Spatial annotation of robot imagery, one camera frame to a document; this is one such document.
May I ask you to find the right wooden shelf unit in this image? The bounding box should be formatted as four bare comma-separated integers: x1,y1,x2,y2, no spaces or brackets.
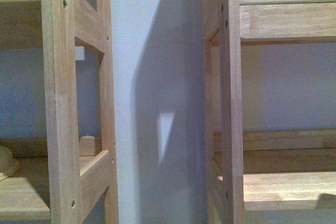
201,0,335,223

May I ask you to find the wooden shelf unit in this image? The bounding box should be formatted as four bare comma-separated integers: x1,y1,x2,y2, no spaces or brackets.
1,0,119,223
201,0,335,223

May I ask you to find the left wooden shelf unit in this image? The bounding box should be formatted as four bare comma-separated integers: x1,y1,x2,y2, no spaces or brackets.
1,0,119,223

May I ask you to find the cream plastic toy base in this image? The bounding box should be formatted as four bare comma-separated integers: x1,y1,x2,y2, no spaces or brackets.
0,145,19,180

